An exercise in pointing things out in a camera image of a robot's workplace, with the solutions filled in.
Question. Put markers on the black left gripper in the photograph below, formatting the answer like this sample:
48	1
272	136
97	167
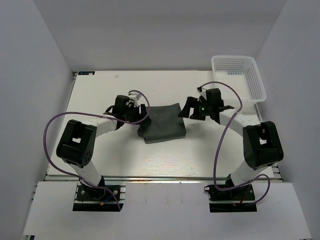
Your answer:
143	111

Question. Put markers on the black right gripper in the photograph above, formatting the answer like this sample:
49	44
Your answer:
190	103

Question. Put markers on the dark green t-shirt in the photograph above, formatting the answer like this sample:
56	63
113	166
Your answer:
165	124

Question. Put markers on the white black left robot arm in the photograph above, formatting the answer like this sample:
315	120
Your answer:
76	145

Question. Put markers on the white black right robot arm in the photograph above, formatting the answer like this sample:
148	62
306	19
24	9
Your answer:
261	143

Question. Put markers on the white perforated plastic basket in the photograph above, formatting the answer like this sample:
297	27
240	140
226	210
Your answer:
242	74

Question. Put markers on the dark label sticker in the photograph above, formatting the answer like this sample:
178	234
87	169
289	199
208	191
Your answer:
86	73

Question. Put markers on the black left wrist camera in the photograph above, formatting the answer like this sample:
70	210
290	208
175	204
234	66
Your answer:
108	113

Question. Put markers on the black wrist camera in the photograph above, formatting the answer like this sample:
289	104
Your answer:
108	113
227	107

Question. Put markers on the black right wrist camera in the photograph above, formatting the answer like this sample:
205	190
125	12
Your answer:
227	107

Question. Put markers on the aluminium table edge rail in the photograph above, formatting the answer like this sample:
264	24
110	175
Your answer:
64	178

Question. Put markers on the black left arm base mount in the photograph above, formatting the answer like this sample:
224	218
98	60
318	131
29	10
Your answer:
93	200

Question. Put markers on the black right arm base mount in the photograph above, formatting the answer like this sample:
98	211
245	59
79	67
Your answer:
240	200

